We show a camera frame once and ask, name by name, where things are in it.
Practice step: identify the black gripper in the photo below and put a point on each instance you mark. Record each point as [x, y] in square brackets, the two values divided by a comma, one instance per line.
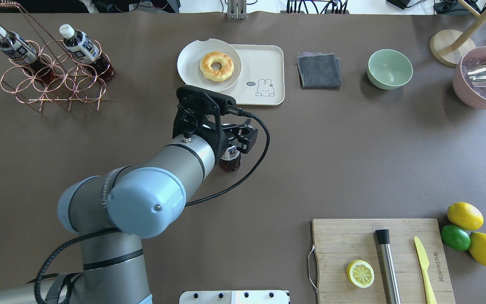
[226, 138]

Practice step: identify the tea bottle back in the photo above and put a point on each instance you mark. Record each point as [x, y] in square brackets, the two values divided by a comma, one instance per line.
[230, 160]

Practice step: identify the tea bottle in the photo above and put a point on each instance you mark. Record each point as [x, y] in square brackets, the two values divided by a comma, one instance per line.
[230, 160]
[86, 52]
[21, 53]

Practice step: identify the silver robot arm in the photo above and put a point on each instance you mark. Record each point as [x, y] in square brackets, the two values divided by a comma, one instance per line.
[113, 212]

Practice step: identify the cream tray with bunny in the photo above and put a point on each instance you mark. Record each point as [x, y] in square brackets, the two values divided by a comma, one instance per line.
[262, 78]

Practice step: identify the tea bottle front right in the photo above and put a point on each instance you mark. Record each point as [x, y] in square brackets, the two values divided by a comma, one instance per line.
[86, 52]

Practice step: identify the tea bottle front left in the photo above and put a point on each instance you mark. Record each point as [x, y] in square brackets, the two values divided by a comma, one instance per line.
[21, 53]

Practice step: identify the white round plate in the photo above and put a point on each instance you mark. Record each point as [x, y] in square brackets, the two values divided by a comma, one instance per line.
[190, 57]

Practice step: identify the grey folded cloth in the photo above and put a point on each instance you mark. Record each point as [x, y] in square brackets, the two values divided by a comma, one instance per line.
[319, 70]

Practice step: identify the wooden cutting board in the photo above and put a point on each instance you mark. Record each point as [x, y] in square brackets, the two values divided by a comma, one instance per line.
[340, 241]

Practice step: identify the green bowl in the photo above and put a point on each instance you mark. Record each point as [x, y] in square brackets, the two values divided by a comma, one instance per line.
[389, 69]

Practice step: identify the half lemon slice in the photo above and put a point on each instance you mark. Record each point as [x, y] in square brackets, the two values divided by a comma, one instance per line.
[360, 273]

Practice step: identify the round wooden stand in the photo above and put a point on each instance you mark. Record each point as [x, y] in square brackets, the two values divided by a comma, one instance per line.
[449, 46]

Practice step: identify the yellow lemon upper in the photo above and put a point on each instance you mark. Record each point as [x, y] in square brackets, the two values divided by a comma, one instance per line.
[465, 215]

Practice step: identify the green lime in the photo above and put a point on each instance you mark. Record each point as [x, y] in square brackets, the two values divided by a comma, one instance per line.
[455, 237]

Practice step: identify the pink bowl with ice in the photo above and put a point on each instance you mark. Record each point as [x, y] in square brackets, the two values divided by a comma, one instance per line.
[466, 92]

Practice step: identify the yellow plastic knife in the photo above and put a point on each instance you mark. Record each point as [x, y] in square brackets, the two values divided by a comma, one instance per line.
[424, 264]

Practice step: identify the glazed ring donut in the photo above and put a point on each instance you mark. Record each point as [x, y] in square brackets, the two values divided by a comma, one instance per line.
[217, 66]

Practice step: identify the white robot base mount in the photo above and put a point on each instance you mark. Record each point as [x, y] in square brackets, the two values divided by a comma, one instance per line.
[253, 296]

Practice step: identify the copper wire bottle rack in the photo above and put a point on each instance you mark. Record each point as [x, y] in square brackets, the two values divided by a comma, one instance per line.
[73, 84]

